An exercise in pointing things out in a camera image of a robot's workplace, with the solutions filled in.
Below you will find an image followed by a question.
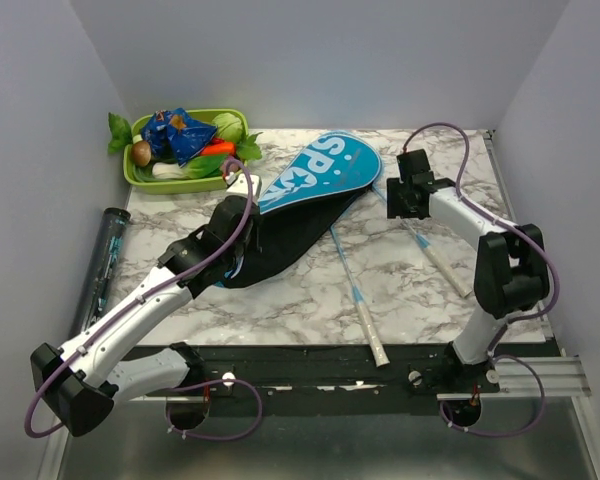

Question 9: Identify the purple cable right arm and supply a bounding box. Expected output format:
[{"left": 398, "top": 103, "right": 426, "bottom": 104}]
[{"left": 401, "top": 121, "right": 561, "bottom": 361}]

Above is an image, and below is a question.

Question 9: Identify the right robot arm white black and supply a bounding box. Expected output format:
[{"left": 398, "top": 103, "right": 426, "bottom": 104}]
[{"left": 386, "top": 149, "right": 550, "bottom": 392}]

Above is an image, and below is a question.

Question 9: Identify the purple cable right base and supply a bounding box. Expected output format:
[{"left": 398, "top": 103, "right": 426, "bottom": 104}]
[{"left": 438, "top": 353, "right": 547, "bottom": 438}]

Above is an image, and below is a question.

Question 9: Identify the purple cable base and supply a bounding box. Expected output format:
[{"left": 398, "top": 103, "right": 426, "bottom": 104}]
[
  {"left": 165, "top": 375, "right": 265, "bottom": 442},
  {"left": 438, "top": 353, "right": 547, "bottom": 438}
]

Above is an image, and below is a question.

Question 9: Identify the green leaf left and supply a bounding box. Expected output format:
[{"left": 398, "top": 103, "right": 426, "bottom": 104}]
[{"left": 107, "top": 112, "right": 132, "bottom": 154}]

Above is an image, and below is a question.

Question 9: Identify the green cabbage toy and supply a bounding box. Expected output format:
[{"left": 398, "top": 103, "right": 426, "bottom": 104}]
[{"left": 212, "top": 112, "right": 244, "bottom": 143}]

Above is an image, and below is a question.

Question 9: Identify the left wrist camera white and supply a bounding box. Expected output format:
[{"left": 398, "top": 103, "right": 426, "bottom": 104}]
[{"left": 225, "top": 171, "right": 262, "bottom": 201}]

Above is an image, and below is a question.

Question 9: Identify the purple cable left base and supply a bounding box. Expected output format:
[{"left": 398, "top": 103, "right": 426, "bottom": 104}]
[{"left": 165, "top": 375, "right": 265, "bottom": 442}]

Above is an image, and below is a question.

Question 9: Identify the green leaf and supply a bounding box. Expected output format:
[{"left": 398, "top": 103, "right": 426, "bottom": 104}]
[
  {"left": 235, "top": 132, "right": 262, "bottom": 163},
  {"left": 107, "top": 112, "right": 132, "bottom": 154}
]

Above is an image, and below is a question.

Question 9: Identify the blue badminton racket front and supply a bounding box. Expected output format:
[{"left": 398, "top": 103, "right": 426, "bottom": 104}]
[{"left": 329, "top": 226, "right": 390, "bottom": 368}]

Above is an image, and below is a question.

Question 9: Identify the pink onion toy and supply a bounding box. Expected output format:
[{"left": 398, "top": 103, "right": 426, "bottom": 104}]
[{"left": 220, "top": 155, "right": 240, "bottom": 176}]

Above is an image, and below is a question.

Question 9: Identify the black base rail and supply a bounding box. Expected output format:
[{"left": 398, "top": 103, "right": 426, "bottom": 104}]
[{"left": 82, "top": 342, "right": 591, "bottom": 419}]

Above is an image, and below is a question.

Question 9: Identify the orange carrot toy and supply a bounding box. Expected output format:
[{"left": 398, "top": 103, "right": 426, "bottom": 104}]
[{"left": 199, "top": 141, "right": 236, "bottom": 156}]

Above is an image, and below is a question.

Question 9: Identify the green leafy vegetable toy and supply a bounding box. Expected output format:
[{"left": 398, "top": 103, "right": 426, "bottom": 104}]
[{"left": 182, "top": 154, "right": 228, "bottom": 180}]

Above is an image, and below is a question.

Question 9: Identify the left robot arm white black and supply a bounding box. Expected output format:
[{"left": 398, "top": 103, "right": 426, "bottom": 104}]
[{"left": 24, "top": 194, "right": 260, "bottom": 438}]

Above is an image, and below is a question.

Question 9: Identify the blue snack bag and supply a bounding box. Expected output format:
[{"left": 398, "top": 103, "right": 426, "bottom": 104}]
[{"left": 140, "top": 108, "right": 217, "bottom": 166}]

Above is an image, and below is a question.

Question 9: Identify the black shuttlecock tube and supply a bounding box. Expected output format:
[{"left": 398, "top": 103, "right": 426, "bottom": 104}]
[{"left": 70, "top": 207, "right": 131, "bottom": 336}]

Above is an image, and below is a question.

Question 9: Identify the blue badminton racket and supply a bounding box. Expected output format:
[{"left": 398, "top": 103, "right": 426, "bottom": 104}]
[
  {"left": 329, "top": 226, "right": 390, "bottom": 368},
  {"left": 369, "top": 182, "right": 474, "bottom": 300}
]

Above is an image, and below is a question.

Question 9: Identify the blue racket cover bag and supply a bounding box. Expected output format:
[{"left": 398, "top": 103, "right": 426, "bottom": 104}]
[{"left": 219, "top": 131, "right": 383, "bottom": 289}]

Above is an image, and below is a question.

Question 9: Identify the green plastic basket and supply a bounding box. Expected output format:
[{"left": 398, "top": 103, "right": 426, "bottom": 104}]
[{"left": 122, "top": 108, "right": 251, "bottom": 195}]

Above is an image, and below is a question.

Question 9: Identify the green leaf right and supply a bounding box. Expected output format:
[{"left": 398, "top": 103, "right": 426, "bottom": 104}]
[{"left": 235, "top": 132, "right": 262, "bottom": 163}]

